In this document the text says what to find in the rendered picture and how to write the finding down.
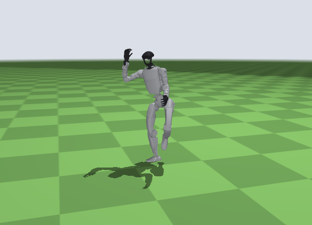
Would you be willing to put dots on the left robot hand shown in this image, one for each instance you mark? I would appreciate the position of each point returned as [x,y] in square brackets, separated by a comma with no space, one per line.
[165,99]

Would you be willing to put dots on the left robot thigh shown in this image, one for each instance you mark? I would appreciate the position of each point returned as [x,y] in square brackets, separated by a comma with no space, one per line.
[169,109]

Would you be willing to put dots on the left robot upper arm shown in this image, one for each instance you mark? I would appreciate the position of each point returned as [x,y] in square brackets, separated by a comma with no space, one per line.
[163,73]

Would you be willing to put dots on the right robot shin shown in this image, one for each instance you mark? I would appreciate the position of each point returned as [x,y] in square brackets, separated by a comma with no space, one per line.
[154,144]

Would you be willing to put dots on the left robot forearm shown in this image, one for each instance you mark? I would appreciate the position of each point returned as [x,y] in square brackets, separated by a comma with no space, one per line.
[166,91]

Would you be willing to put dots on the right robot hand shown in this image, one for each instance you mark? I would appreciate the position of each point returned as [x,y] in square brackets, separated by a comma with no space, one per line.
[126,56]

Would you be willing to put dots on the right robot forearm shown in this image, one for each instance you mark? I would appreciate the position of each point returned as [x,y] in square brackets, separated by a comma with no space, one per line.
[125,69]

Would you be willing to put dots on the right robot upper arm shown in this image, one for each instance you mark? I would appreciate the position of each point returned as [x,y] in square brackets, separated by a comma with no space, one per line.
[133,76]

